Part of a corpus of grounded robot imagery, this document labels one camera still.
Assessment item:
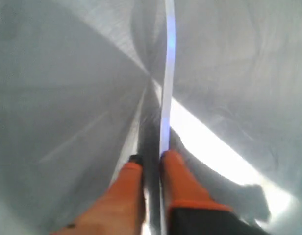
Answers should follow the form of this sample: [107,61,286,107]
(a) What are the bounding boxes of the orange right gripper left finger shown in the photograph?
[52,155,145,235]

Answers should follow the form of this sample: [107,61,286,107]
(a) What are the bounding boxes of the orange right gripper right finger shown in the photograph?
[161,150,266,235]

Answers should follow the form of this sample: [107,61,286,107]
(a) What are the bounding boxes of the round silver metal plate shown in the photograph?
[0,0,302,235]

